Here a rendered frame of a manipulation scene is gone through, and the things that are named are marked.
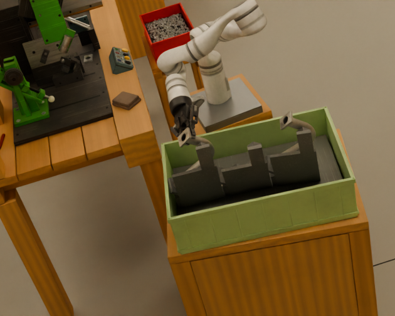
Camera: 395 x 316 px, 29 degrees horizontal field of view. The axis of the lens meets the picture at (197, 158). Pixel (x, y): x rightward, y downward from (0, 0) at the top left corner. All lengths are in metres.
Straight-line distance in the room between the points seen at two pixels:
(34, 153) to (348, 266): 1.30
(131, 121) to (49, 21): 0.64
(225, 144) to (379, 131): 1.55
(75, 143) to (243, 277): 0.89
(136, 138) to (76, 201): 1.30
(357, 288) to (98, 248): 1.56
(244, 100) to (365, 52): 1.92
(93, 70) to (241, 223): 1.26
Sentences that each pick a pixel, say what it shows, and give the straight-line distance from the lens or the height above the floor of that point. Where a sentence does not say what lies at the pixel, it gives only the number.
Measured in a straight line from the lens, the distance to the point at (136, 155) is 3.05.
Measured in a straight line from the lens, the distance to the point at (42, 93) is 3.27.
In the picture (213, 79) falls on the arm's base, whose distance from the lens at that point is 2.99.
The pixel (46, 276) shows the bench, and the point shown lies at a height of 0.32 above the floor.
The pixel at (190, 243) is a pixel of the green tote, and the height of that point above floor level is 0.84.
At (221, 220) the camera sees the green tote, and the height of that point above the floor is 0.91.
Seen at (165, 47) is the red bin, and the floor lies 0.88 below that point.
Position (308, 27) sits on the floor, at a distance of 5.20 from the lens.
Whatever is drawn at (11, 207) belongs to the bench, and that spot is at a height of 0.73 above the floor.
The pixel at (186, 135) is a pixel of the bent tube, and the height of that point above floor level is 1.19.
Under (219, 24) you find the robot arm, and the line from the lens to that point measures 2.55.
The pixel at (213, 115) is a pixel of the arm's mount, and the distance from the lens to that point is 3.01.
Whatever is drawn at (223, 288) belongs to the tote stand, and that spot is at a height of 0.59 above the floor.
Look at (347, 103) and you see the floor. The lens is 4.44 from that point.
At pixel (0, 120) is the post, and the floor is 0.90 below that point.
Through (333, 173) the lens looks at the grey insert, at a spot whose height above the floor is 0.85.
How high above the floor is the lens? 2.61
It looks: 38 degrees down
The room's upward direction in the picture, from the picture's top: 15 degrees counter-clockwise
